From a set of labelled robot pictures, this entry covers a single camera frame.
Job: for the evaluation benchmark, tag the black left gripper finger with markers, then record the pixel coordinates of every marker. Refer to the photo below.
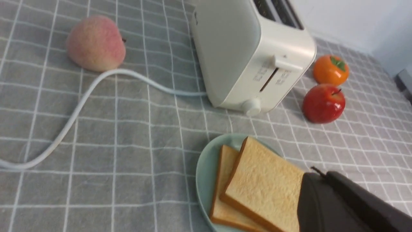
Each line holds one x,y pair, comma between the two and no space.
331,202

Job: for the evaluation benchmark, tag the toast slice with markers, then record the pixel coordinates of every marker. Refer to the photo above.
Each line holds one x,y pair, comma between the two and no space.
264,187
220,212

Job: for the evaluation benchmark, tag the red apple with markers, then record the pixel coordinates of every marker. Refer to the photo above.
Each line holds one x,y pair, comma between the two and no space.
324,103

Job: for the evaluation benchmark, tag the light green plate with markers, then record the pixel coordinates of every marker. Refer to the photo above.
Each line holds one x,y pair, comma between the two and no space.
206,175

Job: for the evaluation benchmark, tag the orange persimmon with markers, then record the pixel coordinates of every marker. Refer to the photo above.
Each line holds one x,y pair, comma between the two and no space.
330,69

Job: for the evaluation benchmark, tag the white two-slot toaster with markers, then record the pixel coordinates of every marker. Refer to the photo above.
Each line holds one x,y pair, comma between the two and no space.
251,52

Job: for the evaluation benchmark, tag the grey checkered tablecloth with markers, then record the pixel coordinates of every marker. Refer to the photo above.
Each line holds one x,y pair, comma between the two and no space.
128,163

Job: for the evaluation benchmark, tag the pink peach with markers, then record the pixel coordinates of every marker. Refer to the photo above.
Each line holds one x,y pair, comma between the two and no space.
96,44

